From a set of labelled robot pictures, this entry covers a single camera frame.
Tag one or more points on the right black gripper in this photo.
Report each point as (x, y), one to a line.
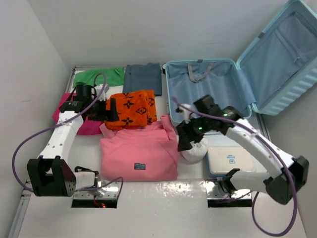
(184, 141)

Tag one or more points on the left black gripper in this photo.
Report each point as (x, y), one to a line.
(110, 115)

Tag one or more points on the white drawstring pouch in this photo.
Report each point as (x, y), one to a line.
(197, 152)

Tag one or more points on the magenta garment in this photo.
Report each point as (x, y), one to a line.
(89, 127)

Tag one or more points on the orange black patterned towel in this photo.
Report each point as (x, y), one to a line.
(135, 109)

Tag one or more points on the pink hoodie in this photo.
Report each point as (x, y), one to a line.
(146, 154)

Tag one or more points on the white blue case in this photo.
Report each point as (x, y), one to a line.
(221, 160)

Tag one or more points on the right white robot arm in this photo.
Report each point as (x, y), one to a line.
(285, 174)

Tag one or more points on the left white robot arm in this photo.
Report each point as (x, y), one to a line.
(50, 174)

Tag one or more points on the green folded cloth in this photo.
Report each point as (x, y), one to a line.
(114, 77)

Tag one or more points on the grey blue folded garment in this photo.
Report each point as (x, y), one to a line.
(143, 77)

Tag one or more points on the light blue hard suitcase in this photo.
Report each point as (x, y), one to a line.
(273, 71)

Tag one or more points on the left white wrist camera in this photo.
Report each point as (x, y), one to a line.
(99, 90)

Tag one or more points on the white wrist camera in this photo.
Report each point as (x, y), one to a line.
(188, 116)
(99, 90)

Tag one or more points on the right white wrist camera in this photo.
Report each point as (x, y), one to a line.
(188, 116)

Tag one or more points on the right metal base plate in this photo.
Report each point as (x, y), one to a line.
(216, 192)

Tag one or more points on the metal base plate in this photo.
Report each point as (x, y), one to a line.
(216, 192)
(107, 190)

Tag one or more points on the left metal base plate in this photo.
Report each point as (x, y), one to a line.
(107, 190)

